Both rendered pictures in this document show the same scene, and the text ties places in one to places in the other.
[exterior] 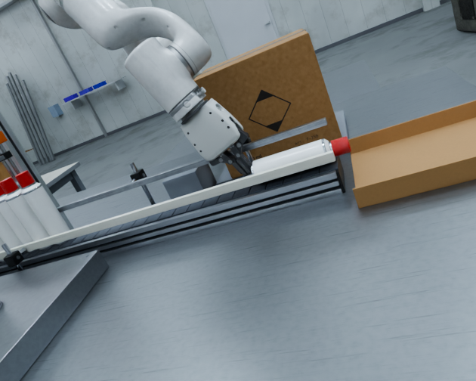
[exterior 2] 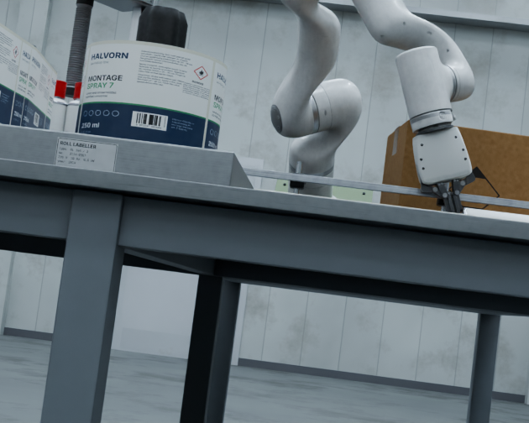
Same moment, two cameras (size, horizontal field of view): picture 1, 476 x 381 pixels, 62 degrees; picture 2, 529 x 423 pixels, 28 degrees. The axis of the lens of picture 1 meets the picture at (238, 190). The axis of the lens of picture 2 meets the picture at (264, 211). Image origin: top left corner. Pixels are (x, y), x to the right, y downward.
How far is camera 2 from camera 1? 144 cm
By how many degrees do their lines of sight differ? 30
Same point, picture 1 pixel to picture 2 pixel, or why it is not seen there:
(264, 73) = (487, 152)
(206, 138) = (437, 158)
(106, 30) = (395, 20)
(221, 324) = not seen: hidden behind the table
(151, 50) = (435, 55)
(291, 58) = (521, 153)
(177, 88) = (441, 98)
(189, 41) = (464, 70)
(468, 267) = not seen: outside the picture
